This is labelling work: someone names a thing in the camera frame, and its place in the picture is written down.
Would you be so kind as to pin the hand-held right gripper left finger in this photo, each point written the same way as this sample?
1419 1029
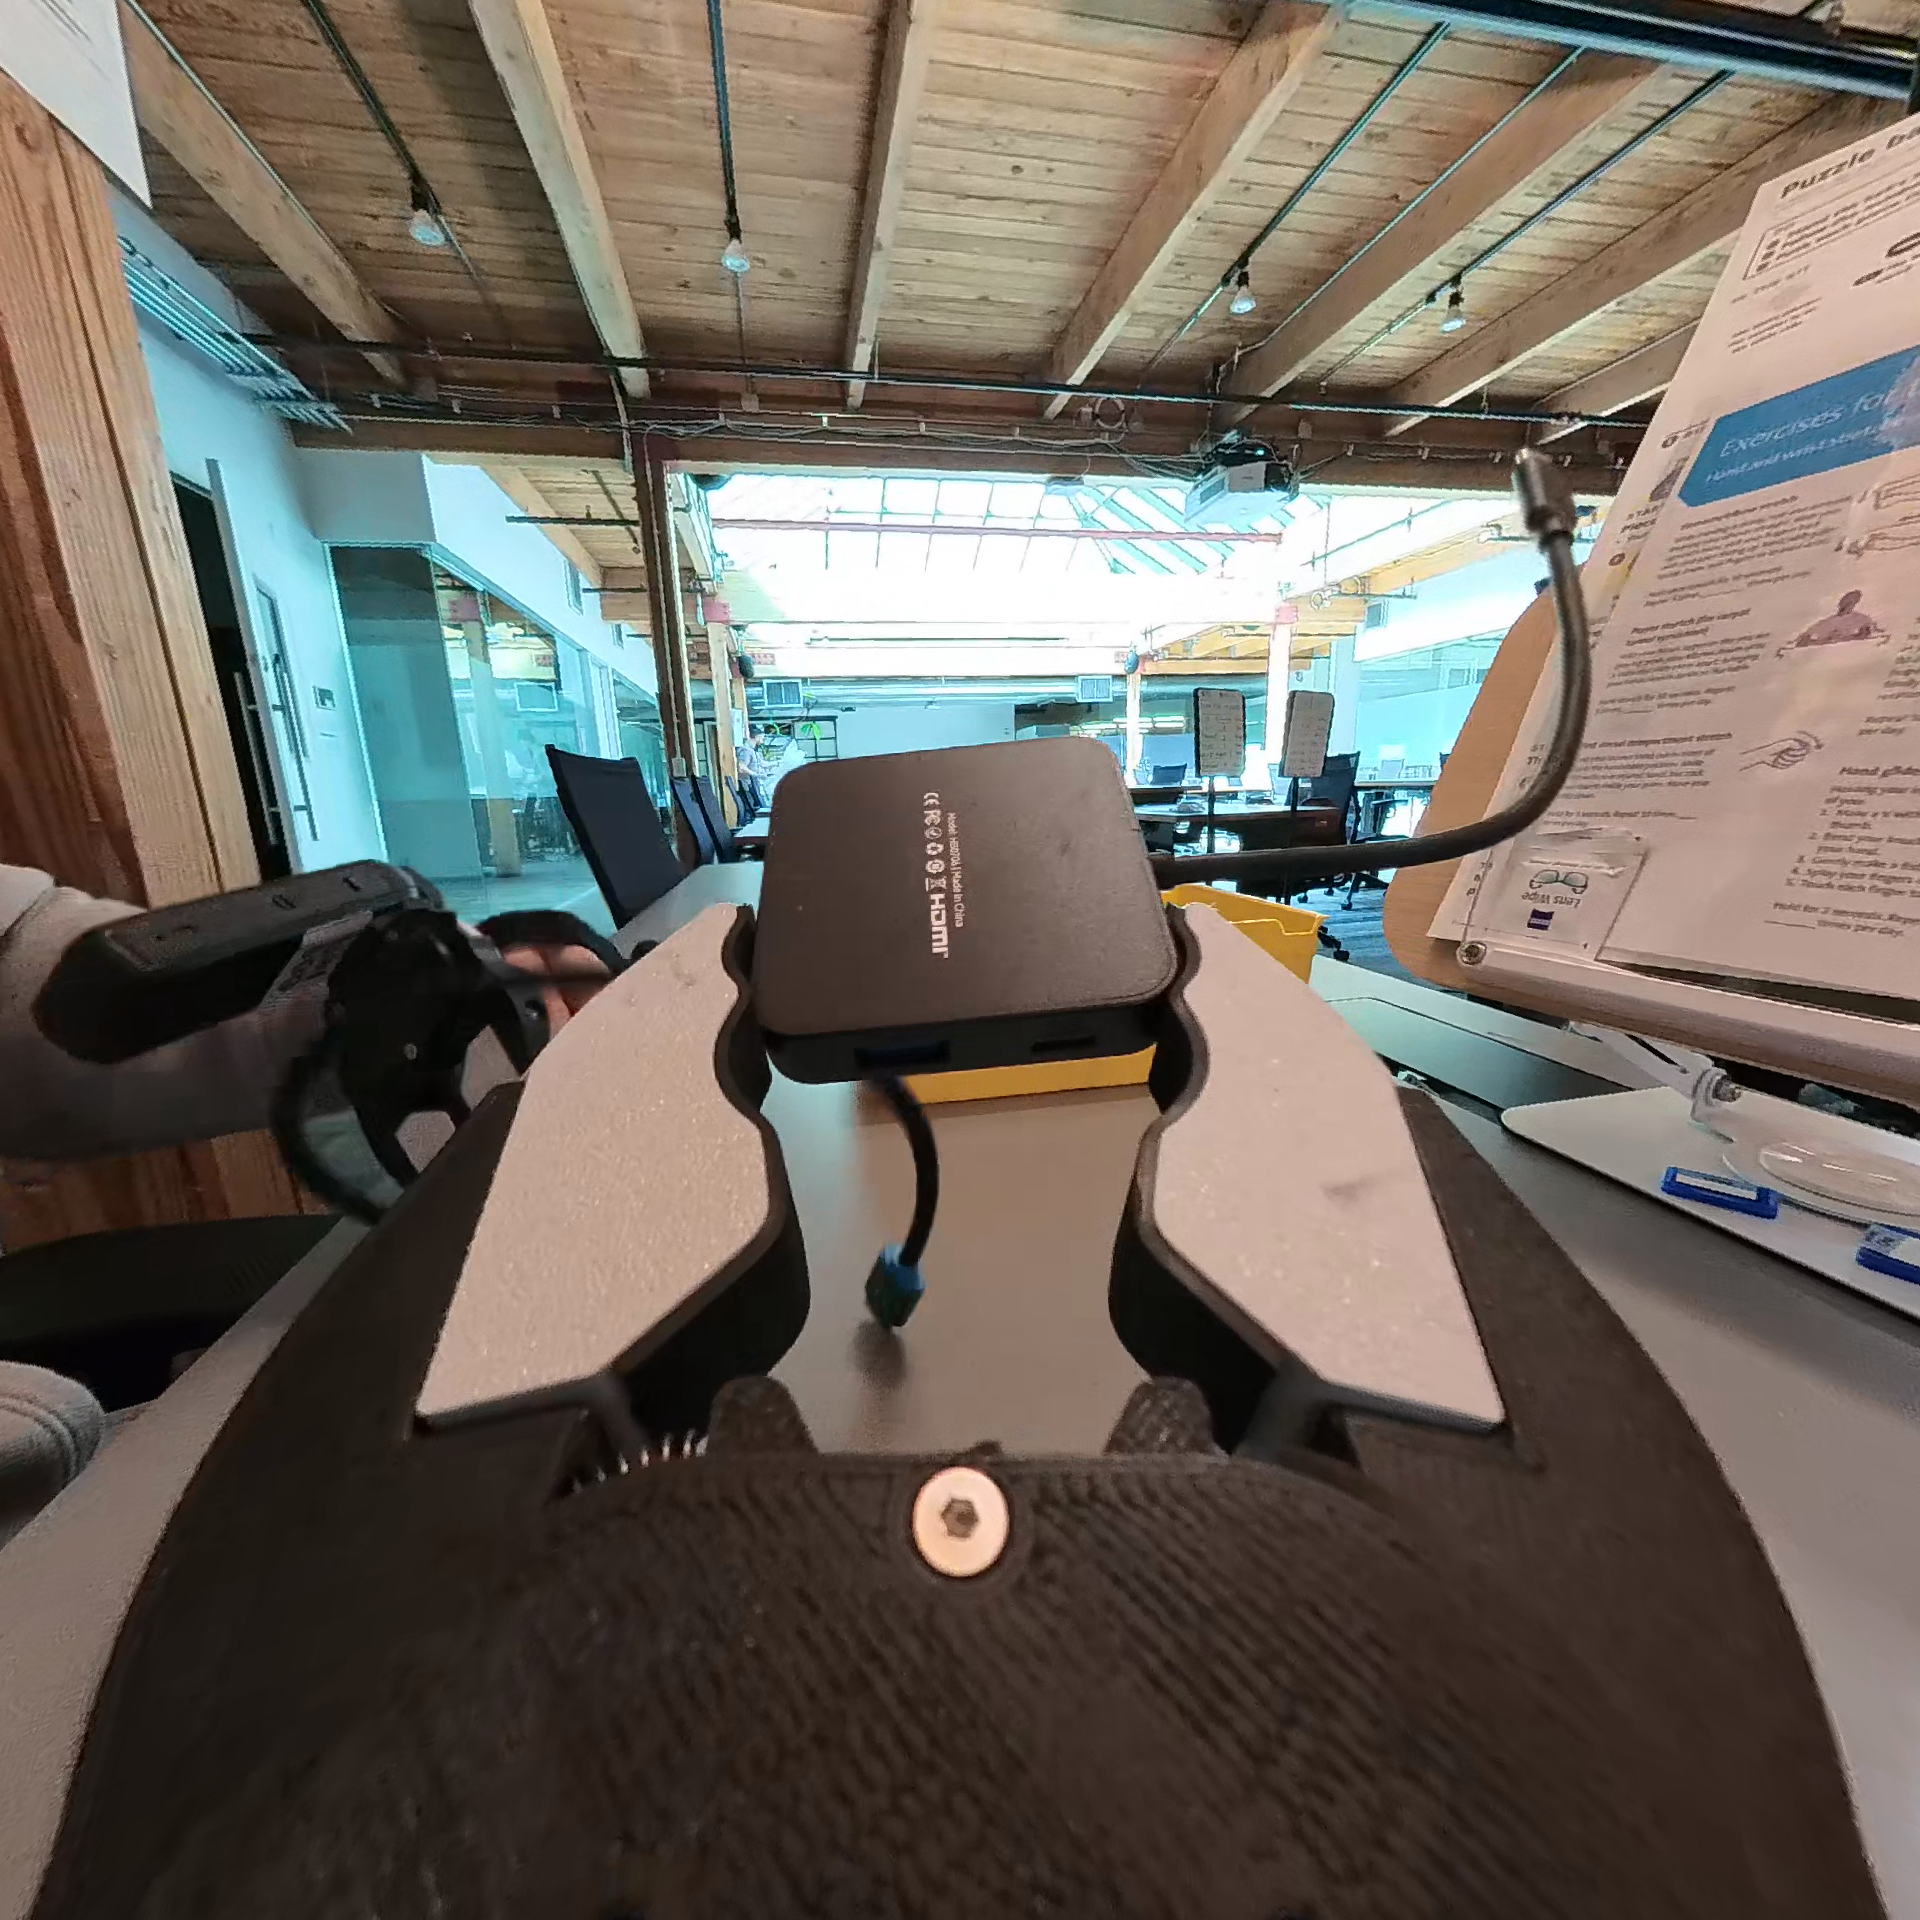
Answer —
600 1184

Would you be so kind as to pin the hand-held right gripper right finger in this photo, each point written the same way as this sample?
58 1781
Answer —
1306 1201

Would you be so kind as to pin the black hub box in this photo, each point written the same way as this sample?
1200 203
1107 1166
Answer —
1049 900

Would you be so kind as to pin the person's left hand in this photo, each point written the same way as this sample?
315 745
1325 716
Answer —
557 990

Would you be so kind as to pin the dark door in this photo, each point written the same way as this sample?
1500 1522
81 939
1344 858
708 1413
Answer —
248 721

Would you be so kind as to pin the yellow plastic bin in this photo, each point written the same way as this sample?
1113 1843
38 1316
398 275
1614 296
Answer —
1243 922

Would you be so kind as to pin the white card with blue clips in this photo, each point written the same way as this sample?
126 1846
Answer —
1588 1132

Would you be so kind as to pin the black office chair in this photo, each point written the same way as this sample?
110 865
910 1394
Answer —
705 821
614 838

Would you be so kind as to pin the background tilted board stand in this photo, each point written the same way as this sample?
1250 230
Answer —
1219 734
1307 734

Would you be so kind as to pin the clear magnifying lens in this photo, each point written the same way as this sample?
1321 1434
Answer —
1814 1177

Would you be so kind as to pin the wooden document stand with papers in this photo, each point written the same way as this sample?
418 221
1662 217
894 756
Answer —
1769 675

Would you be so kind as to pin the ceiling projector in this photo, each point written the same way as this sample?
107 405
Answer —
1237 488

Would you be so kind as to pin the wooden post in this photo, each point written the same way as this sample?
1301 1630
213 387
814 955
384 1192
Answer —
89 600

